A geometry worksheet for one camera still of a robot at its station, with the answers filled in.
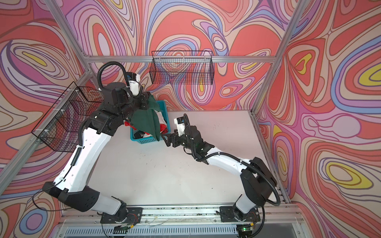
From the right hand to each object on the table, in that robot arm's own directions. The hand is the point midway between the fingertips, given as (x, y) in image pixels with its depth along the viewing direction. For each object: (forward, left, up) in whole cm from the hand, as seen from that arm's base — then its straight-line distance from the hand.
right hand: (169, 136), depth 79 cm
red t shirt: (+13, +5, -9) cm, 17 cm away
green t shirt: (+5, +10, +9) cm, 14 cm away
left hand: (+7, +5, +24) cm, 26 cm away
